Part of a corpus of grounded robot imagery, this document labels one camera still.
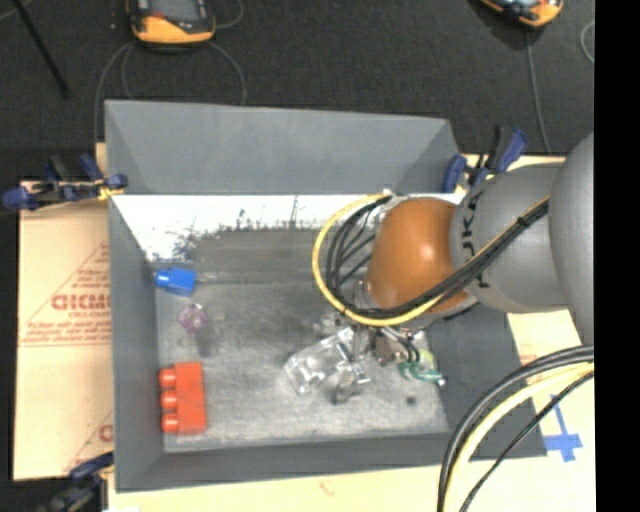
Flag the brown cardboard board red print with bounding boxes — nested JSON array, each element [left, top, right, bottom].
[[11, 178, 117, 482]]

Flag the blue toy brick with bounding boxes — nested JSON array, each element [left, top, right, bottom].
[[153, 266, 198, 298]]

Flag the grey metal bin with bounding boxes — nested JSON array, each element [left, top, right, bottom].
[[103, 99, 547, 492]]

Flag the clear plastic container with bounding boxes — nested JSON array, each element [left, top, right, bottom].
[[283, 324, 351, 397]]

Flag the red toy brick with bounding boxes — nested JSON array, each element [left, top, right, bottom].
[[158, 361, 209, 436]]

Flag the clear purple small toy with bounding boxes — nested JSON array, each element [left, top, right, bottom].
[[177, 302, 209, 334]]

